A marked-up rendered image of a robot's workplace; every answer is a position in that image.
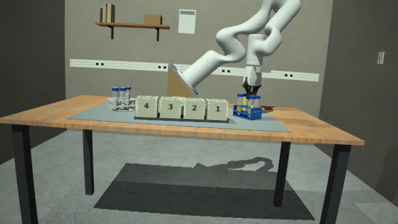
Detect grey bench mat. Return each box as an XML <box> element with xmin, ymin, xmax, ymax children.
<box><xmin>66</xmin><ymin>101</ymin><xmax>292</xmax><ymax>133</ymax></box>

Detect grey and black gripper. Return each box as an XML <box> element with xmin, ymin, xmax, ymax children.
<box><xmin>243</xmin><ymin>66</ymin><xmax>262</xmax><ymax>99</ymax></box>

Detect blue tube rack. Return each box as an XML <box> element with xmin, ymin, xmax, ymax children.
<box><xmin>233</xmin><ymin>105</ymin><xmax>262</xmax><ymax>120</ymax></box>

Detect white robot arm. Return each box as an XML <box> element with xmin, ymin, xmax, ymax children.
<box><xmin>177</xmin><ymin>0</ymin><xmax>301</xmax><ymax>93</ymax></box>

